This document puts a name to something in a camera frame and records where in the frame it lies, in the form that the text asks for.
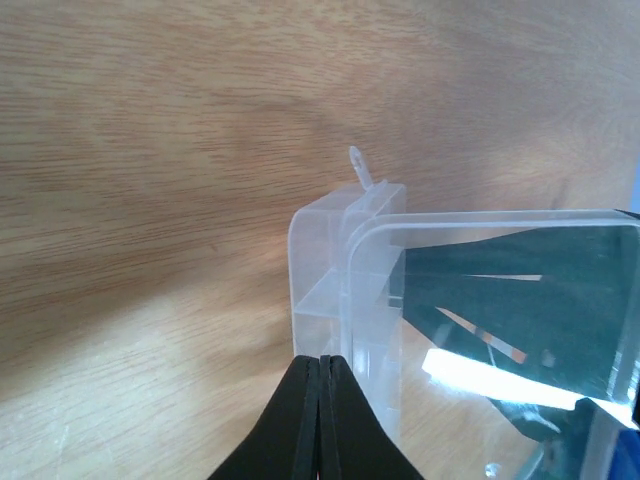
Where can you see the clear plastic pill organizer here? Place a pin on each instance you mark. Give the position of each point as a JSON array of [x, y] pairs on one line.
[[453, 416]]

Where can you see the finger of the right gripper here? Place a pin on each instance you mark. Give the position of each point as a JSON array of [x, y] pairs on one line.
[[551, 304]]

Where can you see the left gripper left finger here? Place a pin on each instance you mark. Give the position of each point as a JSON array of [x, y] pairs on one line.
[[282, 443]]

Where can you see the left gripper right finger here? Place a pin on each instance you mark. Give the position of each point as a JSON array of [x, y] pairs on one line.
[[352, 442]]

